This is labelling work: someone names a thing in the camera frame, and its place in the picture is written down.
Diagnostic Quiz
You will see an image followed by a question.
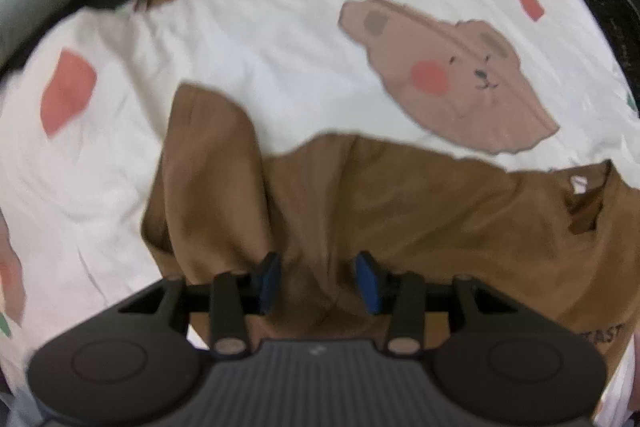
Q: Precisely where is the brown t-shirt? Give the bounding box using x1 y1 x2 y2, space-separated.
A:
140 82 640 353

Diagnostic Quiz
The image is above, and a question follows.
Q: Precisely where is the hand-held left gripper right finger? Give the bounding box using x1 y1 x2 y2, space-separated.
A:
354 251 521 355

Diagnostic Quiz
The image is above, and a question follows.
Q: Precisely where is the cream bear print blanket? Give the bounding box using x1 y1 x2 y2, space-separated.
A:
0 0 640 427

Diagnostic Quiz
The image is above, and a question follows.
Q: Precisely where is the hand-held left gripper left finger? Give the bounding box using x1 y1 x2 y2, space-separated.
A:
117 252 282 358

